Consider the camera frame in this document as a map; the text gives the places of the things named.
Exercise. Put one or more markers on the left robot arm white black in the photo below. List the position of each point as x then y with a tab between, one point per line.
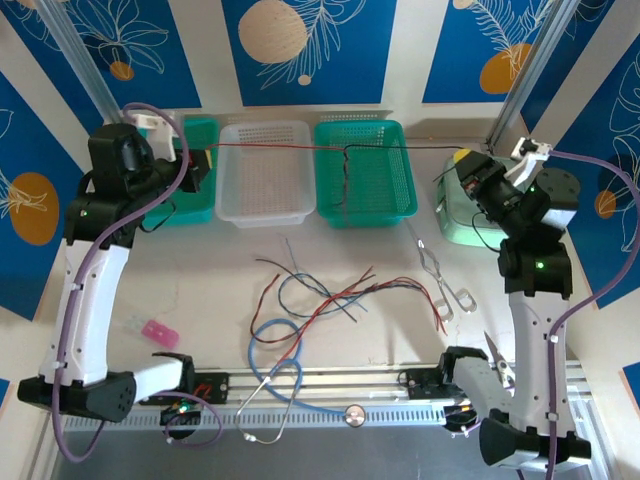
85	310

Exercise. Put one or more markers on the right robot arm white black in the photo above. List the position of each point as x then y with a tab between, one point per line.
530	340

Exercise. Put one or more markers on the teal plastic mesh basket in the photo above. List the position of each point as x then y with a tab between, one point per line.
202	200
380	180

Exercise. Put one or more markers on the mint green zip pouch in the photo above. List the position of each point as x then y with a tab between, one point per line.
457	215

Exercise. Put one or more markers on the white plastic mesh basket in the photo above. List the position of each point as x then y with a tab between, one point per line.
265	175

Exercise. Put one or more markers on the small black controller board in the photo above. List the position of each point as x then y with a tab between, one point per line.
462	417
180	410

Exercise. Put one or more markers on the small pink plastic box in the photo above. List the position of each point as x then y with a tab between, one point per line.
161	335

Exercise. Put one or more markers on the blue tube stethoscope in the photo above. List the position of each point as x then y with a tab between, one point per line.
252	345

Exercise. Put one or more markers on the aluminium frame post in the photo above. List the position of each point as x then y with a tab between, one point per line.
82	60
525	75

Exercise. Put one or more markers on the aluminium mounting rail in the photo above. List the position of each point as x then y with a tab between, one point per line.
340	382

